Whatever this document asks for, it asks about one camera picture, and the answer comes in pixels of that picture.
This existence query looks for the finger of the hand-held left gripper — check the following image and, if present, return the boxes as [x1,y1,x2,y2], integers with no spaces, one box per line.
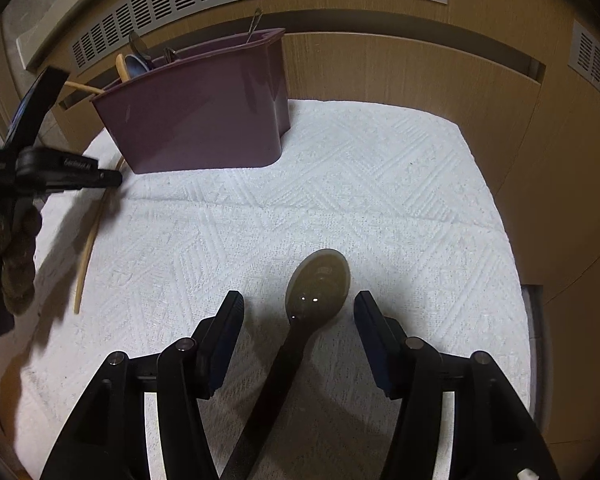
[5,66,69,150]

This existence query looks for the thin metal chopsticks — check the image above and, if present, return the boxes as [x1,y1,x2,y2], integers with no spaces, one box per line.
[245,8,262,44]

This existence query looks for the long wooden chopstick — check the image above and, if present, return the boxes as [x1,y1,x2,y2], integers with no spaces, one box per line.
[74,157,127,315]

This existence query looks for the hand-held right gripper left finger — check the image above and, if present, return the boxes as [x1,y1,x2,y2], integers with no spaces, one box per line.
[40,290,245,480]

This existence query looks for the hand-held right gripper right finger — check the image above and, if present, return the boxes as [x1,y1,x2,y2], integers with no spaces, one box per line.
[354,290,561,480]

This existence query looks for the white textured towel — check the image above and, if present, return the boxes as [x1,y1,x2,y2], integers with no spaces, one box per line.
[0,99,538,480]

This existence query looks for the person's left hand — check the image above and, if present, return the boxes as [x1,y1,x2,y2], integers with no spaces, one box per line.
[0,202,42,313]

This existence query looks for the light wooden utensil handle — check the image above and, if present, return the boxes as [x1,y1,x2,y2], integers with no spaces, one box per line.
[64,80,106,96]

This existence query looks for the dark metal ladle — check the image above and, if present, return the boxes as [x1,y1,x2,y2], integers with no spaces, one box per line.
[128,30,154,72]

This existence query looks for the dark translucent spoon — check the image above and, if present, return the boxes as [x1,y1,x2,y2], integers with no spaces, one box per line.
[215,248,352,480]

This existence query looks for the purple plastic utensil holder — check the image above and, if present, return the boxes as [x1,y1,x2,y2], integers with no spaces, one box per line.
[90,27,290,175]

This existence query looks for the blue spoon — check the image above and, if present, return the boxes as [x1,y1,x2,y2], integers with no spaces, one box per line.
[125,55,149,81]

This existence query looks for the short silver vent grille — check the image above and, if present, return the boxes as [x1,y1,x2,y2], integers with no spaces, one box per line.
[569,22,600,97]

